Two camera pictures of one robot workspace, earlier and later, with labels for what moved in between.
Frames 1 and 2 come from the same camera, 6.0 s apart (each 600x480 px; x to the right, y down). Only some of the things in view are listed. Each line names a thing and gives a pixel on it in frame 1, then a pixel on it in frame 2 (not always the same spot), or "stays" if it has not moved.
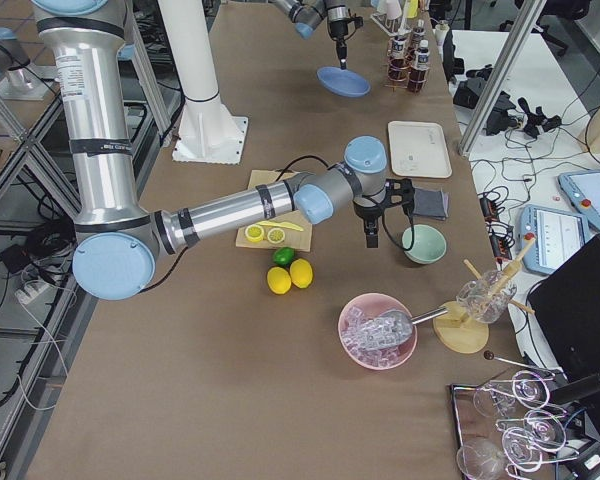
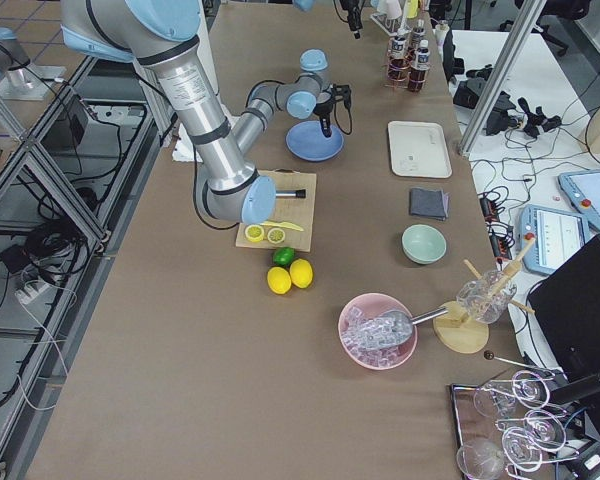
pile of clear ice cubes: [372, 356] stays
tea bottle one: [399, 64] stays
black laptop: [577, 314] stays
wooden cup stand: [456, 332] stays
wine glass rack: [533, 432] stays
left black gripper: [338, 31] -> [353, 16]
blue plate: [343, 81] -> [306, 140]
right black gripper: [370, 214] -> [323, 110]
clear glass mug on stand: [485, 299] stays
